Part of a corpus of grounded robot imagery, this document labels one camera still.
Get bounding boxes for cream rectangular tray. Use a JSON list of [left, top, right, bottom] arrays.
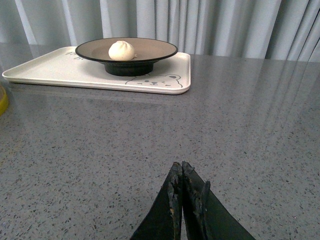
[[2, 46, 191, 95]]

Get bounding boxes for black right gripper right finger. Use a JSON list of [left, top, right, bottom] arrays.
[[182, 161, 254, 240]]

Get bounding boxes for yellow rimmed bamboo steamer basket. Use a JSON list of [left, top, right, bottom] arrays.
[[0, 85, 9, 115]]

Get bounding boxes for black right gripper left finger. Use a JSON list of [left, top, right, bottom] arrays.
[[131, 162, 183, 240]]

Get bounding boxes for brown plate with black rim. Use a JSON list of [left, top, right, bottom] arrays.
[[75, 37, 178, 77]]

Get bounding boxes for white steamed bun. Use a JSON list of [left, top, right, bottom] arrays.
[[108, 40, 137, 61]]

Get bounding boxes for grey curtain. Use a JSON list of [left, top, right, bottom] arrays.
[[0, 0, 320, 62]]

